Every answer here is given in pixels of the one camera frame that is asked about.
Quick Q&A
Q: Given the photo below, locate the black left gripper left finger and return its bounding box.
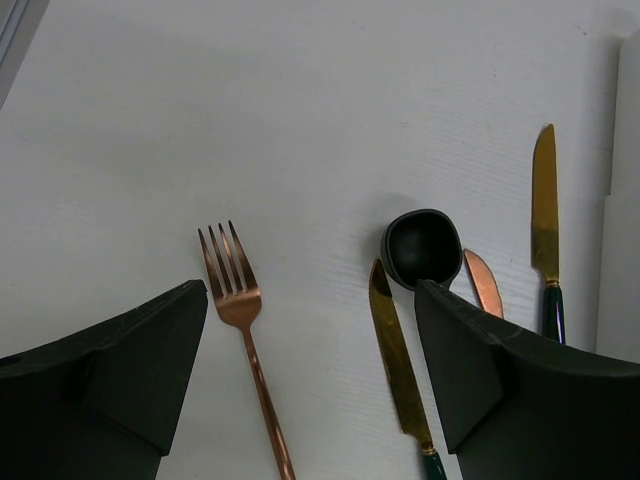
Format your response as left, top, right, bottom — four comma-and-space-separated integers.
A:
1, 280, 208, 479

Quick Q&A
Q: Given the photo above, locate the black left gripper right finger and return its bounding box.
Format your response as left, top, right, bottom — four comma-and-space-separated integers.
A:
415, 281, 639, 479

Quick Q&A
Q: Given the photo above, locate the rose gold fork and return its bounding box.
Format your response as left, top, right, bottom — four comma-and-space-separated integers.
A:
198, 223, 296, 480

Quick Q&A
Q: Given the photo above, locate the rose gold knife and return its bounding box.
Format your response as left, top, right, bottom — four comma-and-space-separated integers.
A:
463, 248, 504, 318

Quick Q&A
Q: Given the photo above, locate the black spoon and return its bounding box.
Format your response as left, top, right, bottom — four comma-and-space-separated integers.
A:
380, 209, 463, 291

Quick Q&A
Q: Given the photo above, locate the white three-compartment tray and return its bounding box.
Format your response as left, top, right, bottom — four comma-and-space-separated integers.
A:
596, 32, 639, 363

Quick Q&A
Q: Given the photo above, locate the gold knife green handle left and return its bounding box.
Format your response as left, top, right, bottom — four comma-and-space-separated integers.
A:
368, 259, 447, 480

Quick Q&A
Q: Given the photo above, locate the gold knife green handle upright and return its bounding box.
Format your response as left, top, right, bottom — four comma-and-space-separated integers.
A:
531, 124, 566, 344

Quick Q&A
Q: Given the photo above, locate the aluminium rail left side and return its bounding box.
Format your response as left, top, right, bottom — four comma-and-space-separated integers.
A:
0, 0, 50, 107

